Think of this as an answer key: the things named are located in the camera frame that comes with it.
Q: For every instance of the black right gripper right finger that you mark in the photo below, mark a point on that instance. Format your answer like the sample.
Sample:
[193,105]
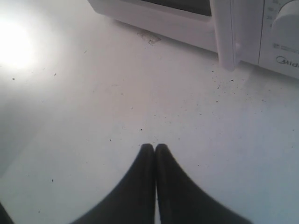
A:
[181,201]

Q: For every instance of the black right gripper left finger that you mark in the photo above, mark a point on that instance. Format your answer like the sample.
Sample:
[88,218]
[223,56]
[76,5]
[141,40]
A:
[133,199]

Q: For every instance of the white microwave oven body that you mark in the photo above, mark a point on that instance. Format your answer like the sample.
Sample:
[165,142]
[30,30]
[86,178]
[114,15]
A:
[279,49]

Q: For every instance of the lower white control knob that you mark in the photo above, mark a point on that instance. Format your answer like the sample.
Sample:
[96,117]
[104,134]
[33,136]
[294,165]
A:
[287,16]

